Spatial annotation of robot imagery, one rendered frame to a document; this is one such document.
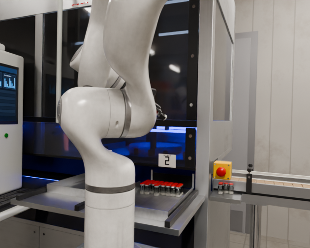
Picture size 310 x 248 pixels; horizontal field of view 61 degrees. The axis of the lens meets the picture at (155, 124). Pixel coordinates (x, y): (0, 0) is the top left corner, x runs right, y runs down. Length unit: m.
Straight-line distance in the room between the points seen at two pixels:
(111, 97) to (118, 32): 0.15
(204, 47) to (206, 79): 0.14
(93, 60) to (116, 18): 0.22
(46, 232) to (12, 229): 0.27
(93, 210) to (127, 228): 0.09
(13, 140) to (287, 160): 2.51
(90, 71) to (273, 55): 2.57
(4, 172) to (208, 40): 1.21
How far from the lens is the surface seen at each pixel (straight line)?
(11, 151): 1.62
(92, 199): 0.63
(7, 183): 1.63
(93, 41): 0.71
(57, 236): 1.69
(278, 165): 3.07
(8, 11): 1.95
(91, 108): 0.58
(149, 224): 0.89
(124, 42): 0.52
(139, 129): 0.62
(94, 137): 0.59
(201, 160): 1.20
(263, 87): 3.05
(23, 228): 1.86
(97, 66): 0.71
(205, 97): 1.19
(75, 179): 1.43
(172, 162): 1.24
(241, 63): 3.06
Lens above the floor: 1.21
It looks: 1 degrees down
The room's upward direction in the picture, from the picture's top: 1 degrees clockwise
